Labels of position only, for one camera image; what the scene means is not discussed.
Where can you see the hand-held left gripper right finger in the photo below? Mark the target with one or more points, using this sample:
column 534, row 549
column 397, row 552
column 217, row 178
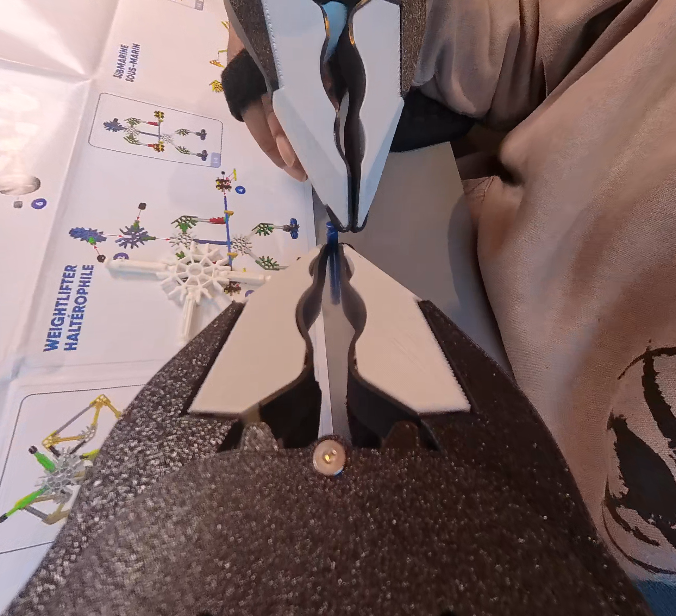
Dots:
column 412, row 362

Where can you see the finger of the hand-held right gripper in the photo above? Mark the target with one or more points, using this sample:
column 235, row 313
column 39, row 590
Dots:
column 301, row 72
column 383, row 72

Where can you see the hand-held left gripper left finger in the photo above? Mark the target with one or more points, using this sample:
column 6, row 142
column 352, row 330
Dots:
column 248, row 362

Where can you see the short white rod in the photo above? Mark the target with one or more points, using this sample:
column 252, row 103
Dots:
column 134, row 266
column 188, row 320
column 251, row 277

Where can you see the white snowflake connector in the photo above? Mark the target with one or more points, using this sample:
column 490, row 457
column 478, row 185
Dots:
column 179, row 273

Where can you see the long blue rod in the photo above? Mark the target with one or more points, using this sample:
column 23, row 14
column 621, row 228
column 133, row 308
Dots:
column 332, row 257

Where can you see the white instruction sheet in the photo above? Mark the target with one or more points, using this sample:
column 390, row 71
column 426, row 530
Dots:
column 53, row 98

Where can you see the person's right forearm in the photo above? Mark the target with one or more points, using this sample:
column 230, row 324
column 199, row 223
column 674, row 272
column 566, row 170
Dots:
column 475, row 19

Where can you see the person's right hand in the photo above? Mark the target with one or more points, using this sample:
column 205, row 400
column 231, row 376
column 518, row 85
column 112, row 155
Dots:
column 269, row 135

